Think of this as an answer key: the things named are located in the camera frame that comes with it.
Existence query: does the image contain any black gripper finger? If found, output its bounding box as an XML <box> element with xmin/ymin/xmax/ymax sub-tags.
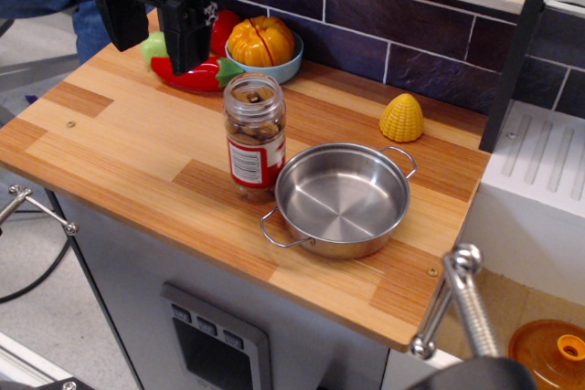
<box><xmin>95</xmin><ymin>0</ymin><xmax>149</xmax><ymax>51</ymax></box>
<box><xmin>158</xmin><ymin>0</ymin><xmax>213</xmax><ymax>76</ymax></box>

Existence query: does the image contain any clear plastic almond jar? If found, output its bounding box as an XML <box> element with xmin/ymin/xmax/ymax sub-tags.
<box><xmin>223</xmin><ymin>73</ymin><xmax>286</xmax><ymax>203</ymax></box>

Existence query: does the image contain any stainless steel pot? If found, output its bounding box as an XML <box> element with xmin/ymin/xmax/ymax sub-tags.
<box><xmin>273</xmin><ymin>142</ymin><xmax>418</xmax><ymax>259</ymax></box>

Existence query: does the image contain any orange pot lid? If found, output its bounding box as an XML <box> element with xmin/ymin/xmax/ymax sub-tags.
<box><xmin>508</xmin><ymin>320</ymin><xmax>584</xmax><ymax>389</ymax></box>

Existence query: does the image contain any red toy bell pepper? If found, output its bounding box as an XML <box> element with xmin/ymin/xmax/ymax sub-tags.
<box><xmin>210</xmin><ymin>10</ymin><xmax>242</xmax><ymax>57</ymax></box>

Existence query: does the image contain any green toy apple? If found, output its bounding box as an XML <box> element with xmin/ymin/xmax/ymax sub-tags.
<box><xmin>140</xmin><ymin>31</ymin><xmax>169</xmax><ymax>69</ymax></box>

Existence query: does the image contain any red toy chili pepper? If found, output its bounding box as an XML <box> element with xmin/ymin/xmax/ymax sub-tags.
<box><xmin>151</xmin><ymin>56</ymin><xmax>244</xmax><ymax>91</ymax></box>

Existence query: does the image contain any orange toy pumpkin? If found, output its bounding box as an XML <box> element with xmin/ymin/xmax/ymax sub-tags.
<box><xmin>227</xmin><ymin>16</ymin><xmax>295</xmax><ymax>68</ymax></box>

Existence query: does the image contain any light blue bowl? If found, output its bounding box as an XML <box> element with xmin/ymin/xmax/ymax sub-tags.
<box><xmin>226</xmin><ymin>31</ymin><xmax>304</xmax><ymax>84</ymax></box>

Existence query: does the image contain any metal clamp left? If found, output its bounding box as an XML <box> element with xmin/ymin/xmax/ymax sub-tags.
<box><xmin>0</xmin><ymin>184</ymin><xmax>80</xmax><ymax>237</ymax></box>

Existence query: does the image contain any yellow toy corn piece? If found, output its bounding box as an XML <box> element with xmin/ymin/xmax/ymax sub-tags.
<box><xmin>379</xmin><ymin>93</ymin><xmax>424</xmax><ymax>142</ymax></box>

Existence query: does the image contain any grey toy oven panel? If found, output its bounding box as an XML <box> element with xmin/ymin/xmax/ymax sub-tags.
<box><xmin>161</xmin><ymin>283</ymin><xmax>272</xmax><ymax>389</ymax></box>

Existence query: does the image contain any white toy sink drainboard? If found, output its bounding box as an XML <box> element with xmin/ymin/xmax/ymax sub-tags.
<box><xmin>482</xmin><ymin>101</ymin><xmax>584</xmax><ymax>218</ymax></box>

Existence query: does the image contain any black floor cable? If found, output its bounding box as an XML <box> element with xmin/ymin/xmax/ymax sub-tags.
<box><xmin>0</xmin><ymin>209</ymin><xmax>70</xmax><ymax>305</ymax></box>

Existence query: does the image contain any black shelf post right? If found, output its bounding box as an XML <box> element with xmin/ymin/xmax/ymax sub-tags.
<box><xmin>479</xmin><ymin>0</ymin><xmax>546</xmax><ymax>153</ymax></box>

